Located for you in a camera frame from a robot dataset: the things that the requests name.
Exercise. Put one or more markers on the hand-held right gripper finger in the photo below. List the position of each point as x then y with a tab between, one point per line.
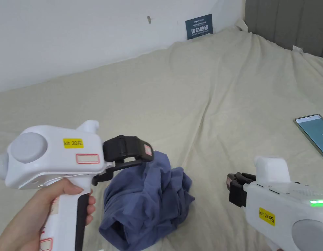
231	182
247	177

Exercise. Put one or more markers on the smartphone with lit screen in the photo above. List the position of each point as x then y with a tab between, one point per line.
314	133

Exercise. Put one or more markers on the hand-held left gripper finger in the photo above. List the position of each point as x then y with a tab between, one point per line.
140	150
116	168

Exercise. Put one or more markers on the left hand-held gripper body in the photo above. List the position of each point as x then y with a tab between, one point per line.
54	162

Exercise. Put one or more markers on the bed with beige sheet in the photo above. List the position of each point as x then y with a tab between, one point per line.
192	104

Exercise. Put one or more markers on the dark blue sign card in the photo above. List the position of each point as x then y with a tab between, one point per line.
199	27

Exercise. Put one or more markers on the person's left hand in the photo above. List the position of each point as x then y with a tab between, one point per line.
22	222

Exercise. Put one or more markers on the blue shirt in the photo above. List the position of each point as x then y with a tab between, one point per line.
148	201

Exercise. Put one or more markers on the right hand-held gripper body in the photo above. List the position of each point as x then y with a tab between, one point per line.
284	209

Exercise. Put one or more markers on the grey padded headboard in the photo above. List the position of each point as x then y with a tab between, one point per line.
287	23

